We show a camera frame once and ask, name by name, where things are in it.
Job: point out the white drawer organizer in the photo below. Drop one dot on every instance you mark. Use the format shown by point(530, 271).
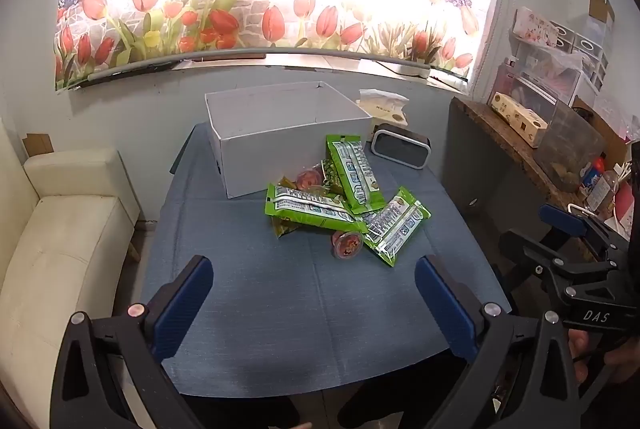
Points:
point(585, 54)

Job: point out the small green yellow snack packet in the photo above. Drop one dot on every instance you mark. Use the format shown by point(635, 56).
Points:
point(331, 183)
point(285, 226)

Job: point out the blue tablecloth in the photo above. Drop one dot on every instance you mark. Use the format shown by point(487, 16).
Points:
point(300, 309)

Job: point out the wooden side counter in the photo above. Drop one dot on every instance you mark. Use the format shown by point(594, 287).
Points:
point(480, 124)

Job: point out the pink packet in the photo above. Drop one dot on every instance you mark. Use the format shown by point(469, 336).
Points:
point(625, 206)

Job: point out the clear plastic bottle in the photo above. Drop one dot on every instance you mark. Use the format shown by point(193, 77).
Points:
point(605, 191)

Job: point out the white cardboard box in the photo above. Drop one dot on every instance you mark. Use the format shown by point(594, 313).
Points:
point(260, 159)

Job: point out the brown cardboard box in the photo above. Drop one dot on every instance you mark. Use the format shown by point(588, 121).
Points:
point(612, 134)

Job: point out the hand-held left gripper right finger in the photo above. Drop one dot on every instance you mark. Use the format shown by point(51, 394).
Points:
point(445, 309)

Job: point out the tulip print window blind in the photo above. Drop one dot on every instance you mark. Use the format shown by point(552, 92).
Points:
point(250, 9)

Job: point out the black speaker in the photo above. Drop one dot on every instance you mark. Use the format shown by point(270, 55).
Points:
point(400, 149)

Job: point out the brown cardboard piece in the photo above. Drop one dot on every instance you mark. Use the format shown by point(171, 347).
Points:
point(37, 143)

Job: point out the clear storage box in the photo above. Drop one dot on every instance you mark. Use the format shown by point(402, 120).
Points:
point(542, 76)

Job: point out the cream tissue pack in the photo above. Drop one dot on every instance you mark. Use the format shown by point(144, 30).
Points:
point(385, 111)

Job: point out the cream patterned box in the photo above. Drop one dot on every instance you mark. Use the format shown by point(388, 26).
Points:
point(517, 119)

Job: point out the large green snack packet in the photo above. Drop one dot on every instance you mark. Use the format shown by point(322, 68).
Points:
point(352, 174)
point(395, 226)
point(305, 206)

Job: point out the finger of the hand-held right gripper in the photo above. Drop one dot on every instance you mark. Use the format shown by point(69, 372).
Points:
point(562, 219)
point(530, 251)

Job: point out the person's right hand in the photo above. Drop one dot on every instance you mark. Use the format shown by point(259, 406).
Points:
point(622, 361)

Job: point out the floral print box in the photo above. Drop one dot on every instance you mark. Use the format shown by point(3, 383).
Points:
point(535, 29)

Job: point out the red jelly cup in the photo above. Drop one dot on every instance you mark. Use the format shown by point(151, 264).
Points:
point(346, 245)
point(310, 179)

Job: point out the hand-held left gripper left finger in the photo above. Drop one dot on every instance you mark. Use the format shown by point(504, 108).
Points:
point(182, 304)

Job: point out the white leather sofa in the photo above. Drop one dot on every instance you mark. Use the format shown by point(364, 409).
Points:
point(65, 234)

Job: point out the clear plastic container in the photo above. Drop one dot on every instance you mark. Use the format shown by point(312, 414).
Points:
point(570, 149)

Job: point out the folded cardboard flap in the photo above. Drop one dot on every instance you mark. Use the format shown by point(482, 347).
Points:
point(600, 6)

